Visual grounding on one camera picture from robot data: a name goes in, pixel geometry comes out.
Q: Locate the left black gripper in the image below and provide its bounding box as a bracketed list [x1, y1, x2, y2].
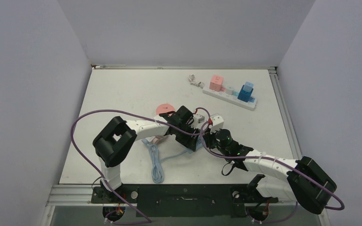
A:
[175, 122, 199, 151]

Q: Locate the blue power strip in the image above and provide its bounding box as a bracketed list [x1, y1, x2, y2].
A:
[195, 137, 205, 151]

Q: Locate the pink round disc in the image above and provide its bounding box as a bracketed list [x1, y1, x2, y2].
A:
[156, 103, 175, 115]

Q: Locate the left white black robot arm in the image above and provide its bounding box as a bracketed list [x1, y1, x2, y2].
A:
[92, 106, 204, 202]

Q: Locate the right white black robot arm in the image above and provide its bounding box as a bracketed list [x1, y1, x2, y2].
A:
[199, 129, 337, 214]

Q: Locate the small white plug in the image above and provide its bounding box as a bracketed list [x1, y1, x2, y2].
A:
[225, 86, 234, 96]

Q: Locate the light blue plug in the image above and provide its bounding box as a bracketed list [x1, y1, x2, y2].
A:
[243, 81, 254, 92]

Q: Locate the white power strip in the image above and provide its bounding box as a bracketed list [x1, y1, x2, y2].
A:
[202, 87, 257, 111]

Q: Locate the pink cube adapter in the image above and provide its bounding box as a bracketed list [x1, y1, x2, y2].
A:
[209, 75, 223, 92]

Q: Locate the dark blue cube adapter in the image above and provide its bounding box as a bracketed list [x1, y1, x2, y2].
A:
[237, 85, 254, 102]

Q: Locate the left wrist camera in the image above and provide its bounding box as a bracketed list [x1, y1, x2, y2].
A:
[193, 113, 205, 124]

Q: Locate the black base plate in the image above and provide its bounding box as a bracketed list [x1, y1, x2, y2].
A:
[91, 183, 279, 218]

